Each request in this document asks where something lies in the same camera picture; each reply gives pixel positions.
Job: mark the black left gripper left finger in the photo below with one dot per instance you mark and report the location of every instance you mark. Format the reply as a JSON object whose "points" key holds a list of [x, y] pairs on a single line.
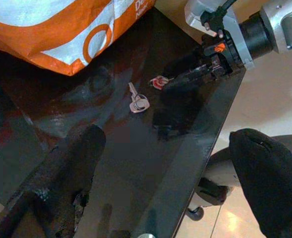
{"points": [[84, 153]]}

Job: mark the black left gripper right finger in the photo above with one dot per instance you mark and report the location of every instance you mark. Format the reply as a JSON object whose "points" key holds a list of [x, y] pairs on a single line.
{"points": [[267, 178]]}

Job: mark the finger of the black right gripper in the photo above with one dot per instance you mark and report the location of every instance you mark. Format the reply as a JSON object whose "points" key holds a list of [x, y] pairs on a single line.
{"points": [[178, 109], [185, 65]]}

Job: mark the red and white key tag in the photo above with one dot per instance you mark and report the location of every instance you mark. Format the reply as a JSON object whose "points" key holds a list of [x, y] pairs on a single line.
{"points": [[159, 81]]}

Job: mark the silver key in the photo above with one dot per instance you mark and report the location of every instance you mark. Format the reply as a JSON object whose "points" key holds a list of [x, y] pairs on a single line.
{"points": [[138, 101]]}

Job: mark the grey and black chair base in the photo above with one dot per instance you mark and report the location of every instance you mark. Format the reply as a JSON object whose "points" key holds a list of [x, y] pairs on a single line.
{"points": [[218, 173]]}

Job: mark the black caster wheel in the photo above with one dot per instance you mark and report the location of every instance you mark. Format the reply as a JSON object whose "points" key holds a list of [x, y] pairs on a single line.
{"points": [[196, 214]]}

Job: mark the silver table bolt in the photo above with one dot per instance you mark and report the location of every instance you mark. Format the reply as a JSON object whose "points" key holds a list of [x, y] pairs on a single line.
{"points": [[146, 235]]}

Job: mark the orange and white paper bag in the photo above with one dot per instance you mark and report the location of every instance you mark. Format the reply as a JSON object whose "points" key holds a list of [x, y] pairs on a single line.
{"points": [[49, 27]]}

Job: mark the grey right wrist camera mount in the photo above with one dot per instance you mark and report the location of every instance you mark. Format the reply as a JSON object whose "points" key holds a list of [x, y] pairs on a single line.
{"points": [[231, 32]]}

